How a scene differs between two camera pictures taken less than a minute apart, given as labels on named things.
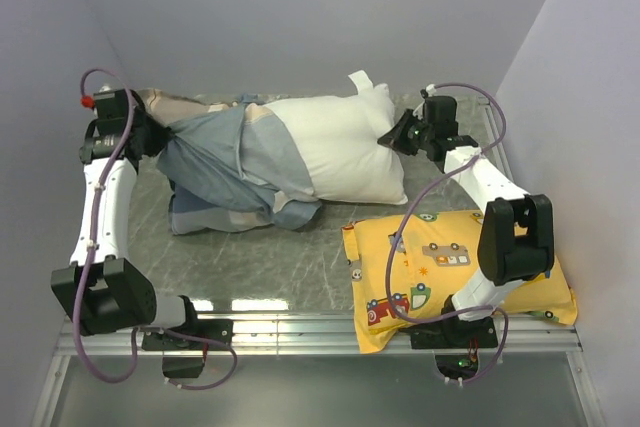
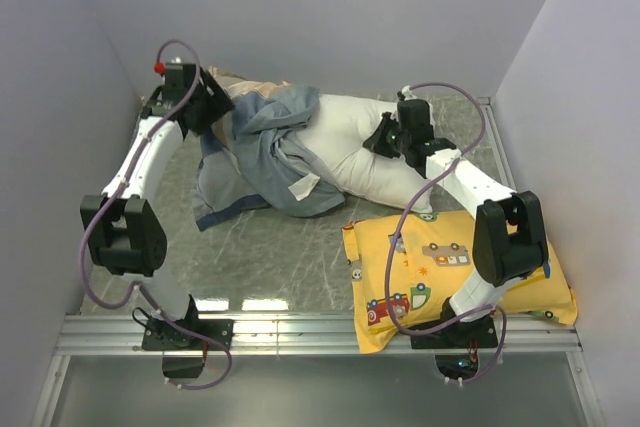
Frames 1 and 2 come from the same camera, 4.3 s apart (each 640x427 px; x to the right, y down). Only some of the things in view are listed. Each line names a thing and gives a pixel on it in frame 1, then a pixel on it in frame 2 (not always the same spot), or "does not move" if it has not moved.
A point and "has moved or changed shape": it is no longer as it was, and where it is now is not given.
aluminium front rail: [315, 335] does not move
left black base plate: [215, 329] does not move
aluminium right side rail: [495, 135] does not move
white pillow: [340, 138] has moved or changed shape
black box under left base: [182, 366] does not move
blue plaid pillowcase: [230, 163] has moved or changed shape
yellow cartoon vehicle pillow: [403, 268] does not move
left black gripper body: [153, 134] → [208, 107]
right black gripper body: [413, 136] → [391, 141]
